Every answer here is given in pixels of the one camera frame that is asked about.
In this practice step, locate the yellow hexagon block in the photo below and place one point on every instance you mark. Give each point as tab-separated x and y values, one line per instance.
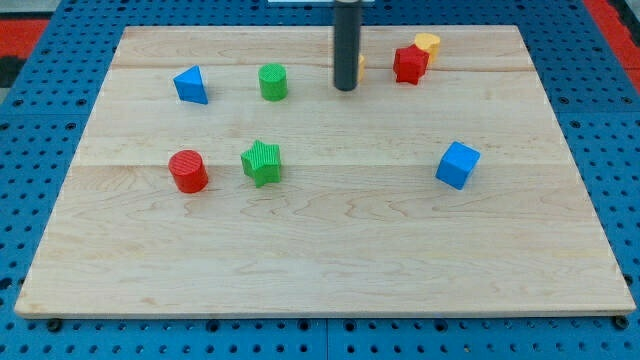
361	68

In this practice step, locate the green star block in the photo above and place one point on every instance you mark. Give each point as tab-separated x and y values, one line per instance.
262	163

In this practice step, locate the red star block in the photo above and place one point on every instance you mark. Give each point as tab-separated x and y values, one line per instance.
410	64

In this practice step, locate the light wooden board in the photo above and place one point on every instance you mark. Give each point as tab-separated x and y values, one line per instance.
358	226

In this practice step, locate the green cylinder block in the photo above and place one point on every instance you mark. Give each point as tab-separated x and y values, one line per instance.
273	82

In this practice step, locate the red cylinder block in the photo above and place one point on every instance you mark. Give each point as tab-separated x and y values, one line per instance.
188	171

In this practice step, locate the blue cube block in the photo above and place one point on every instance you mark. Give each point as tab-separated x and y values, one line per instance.
457	164

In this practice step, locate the blue triangle block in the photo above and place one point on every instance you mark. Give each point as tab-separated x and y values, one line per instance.
190	86

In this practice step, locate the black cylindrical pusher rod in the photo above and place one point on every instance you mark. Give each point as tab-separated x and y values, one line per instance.
346	43

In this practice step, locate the yellow heart block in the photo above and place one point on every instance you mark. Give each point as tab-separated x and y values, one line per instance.
429	43

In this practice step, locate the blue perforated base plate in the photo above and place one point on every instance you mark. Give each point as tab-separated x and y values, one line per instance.
589	88

